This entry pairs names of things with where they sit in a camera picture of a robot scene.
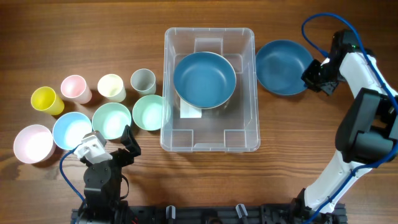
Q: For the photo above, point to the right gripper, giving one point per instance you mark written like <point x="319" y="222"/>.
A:
<point x="309" y="81"/>

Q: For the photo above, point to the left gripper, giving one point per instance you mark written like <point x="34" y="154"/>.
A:
<point x="127" y="139"/>

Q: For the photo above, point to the mint green small bowl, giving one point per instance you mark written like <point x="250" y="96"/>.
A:
<point x="110" y="120"/>

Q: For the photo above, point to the dark blue bowl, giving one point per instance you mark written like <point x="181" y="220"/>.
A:
<point x="280" y="65"/>
<point x="204" y="80"/>

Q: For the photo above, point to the cream cup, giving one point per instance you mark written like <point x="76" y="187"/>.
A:
<point x="111" y="86"/>

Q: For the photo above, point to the light blue small bowl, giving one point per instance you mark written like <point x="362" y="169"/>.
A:
<point x="69" y="130"/>

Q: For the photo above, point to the yellow cup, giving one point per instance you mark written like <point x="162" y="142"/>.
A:
<point x="46" y="100"/>

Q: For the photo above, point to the large pink bowl cup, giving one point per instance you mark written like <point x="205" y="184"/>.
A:
<point x="34" y="144"/>

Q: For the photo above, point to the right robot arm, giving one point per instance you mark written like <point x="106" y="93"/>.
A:
<point x="366" y="136"/>

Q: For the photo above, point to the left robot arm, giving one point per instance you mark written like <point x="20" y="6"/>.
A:
<point x="103" y="202"/>

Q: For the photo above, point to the grey cup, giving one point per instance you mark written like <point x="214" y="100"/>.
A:
<point x="144" y="82"/>

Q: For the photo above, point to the clear plastic storage bin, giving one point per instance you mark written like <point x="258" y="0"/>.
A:
<point x="231" y="127"/>

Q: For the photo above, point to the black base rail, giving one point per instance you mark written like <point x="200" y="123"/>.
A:
<point x="266" y="213"/>

